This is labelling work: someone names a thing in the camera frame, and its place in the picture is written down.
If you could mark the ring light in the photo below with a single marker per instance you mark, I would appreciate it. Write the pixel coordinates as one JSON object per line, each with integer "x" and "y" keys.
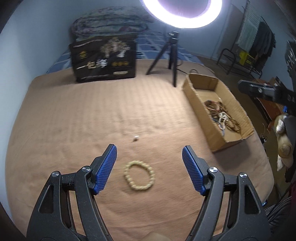
{"x": 184, "y": 14}

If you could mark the yellow box on rack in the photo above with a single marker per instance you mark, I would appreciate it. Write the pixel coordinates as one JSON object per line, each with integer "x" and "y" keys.
{"x": 245, "y": 58}

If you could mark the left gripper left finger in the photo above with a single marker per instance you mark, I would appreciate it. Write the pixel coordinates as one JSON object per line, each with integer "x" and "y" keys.
{"x": 52, "y": 217}

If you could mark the black snack bag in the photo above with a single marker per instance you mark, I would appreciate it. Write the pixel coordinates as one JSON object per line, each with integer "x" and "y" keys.
{"x": 104, "y": 58}

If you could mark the folded patterned quilt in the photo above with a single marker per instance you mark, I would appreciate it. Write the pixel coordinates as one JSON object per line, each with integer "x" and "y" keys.
{"x": 113, "y": 20}

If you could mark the blue patterned bed sheet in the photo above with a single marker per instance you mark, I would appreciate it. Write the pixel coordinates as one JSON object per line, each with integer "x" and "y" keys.
{"x": 149, "y": 43}

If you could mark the black camera tripod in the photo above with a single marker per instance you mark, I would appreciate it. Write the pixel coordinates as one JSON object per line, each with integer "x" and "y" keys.
{"x": 171, "y": 44}

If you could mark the tan blanket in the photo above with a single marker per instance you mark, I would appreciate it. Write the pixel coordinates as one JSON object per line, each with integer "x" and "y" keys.
{"x": 63, "y": 125}

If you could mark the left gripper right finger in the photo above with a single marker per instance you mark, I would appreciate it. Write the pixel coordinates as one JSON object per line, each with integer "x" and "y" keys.
{"x": 245, "y": 218}

